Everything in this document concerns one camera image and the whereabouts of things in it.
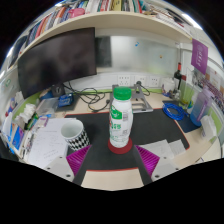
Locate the black red-edged desk mat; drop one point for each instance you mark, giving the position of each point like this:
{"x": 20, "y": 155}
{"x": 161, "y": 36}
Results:
{"x": 156, "y": 130}

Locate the flat round red coaster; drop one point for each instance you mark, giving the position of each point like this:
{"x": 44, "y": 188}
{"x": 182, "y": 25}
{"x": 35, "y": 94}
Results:
{"x": 120, "y": 150}

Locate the translucent purple water bottle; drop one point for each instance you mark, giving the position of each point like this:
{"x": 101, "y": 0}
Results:
{"x": 201, "y": 108}

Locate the white green-capped drink bottle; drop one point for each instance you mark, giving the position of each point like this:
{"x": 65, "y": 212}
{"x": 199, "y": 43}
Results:
{"x": 121, "y": 120}

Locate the white folded paper napkin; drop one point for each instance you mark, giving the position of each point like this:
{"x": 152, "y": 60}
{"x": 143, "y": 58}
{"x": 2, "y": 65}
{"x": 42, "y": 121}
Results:
{"x": 163, "y": 149}

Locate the black white diamond-pattern mug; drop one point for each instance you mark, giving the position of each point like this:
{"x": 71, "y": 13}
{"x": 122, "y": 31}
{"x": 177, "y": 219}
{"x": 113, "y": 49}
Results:
{"x": 75, "y": 135}

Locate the white plastic jar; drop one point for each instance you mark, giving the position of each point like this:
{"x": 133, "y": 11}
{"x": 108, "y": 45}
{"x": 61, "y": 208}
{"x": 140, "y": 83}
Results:
{"x": 168, "y": 86}

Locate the small blue box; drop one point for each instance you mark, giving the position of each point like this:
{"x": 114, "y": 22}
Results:
{"x": 66, "y": 100}

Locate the black computer monitor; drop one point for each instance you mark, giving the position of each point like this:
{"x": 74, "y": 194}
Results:
{"x": 56, "y": 63}

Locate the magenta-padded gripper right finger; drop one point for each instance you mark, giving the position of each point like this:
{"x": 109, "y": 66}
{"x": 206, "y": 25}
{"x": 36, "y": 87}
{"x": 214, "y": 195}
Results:
{"x": 161, "y": 166}

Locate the white printed paper sheet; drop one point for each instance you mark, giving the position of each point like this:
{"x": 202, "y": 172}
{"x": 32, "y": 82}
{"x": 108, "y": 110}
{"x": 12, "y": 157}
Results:
{"x": 46, "y": 143}

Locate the grey metal laptop stand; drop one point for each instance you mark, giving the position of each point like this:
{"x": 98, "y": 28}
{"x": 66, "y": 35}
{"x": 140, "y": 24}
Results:
{"x": 141, "y": 105}

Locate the white tissue pack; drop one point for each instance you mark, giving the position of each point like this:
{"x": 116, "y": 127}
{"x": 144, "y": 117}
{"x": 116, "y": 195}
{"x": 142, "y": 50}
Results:
{"x": 208, "y": 128}

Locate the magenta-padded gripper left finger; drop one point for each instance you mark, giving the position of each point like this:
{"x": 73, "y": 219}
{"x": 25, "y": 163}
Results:
{"x": 61, "y": 166}

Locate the ceiling light panels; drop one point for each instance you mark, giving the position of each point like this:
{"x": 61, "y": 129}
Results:
{"x": 191, "y": 20}

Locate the clear plastic box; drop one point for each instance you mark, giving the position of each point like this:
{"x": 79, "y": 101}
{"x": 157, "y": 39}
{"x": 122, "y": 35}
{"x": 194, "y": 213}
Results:
{"x": 46, "y": 106}

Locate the white shelf with books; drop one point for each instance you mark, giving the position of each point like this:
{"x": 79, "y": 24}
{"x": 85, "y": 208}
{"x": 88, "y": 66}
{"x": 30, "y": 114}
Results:
{"x": 116, "y": 18}

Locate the group photo poster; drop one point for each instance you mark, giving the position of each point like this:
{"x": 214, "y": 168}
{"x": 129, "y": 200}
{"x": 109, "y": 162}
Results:
{"x": 213, "y": 90}

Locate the dark wine bottle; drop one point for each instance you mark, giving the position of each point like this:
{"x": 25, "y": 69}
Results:
{"x": 178, "y": 76}

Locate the purple hanging banner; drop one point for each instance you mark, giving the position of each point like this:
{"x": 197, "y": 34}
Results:
{"x": 199, "y": 56}

